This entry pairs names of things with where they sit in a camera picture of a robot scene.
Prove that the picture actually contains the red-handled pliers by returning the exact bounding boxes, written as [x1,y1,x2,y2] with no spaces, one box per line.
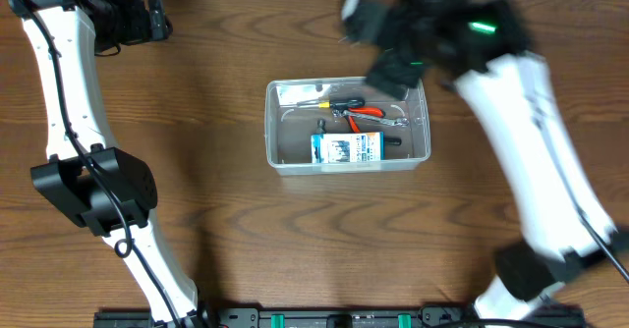
[337,107,385,134]

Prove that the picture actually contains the small black-handled hammer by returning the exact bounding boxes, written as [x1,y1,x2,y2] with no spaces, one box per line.
[315,119,402,146]

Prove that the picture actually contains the black yellow screwdriver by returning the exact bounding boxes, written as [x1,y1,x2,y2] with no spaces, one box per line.
[297,98,366,110]

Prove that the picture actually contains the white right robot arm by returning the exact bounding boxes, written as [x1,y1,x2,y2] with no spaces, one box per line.
[340,0,628,327]

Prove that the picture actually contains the silver combination wrench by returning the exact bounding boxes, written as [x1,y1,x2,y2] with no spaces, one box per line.
[332,109,410,127]

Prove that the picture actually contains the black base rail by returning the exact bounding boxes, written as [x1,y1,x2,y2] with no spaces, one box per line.
[92,304,593,328]

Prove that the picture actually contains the clear plastic container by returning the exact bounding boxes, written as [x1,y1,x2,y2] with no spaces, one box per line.
[264,77,431,176]

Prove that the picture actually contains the blue white screwdriver box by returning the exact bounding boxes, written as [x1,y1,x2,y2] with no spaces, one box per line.
[311,132,384,164]

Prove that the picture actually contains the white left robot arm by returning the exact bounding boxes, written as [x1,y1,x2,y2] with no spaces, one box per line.
[8,0,216,327]

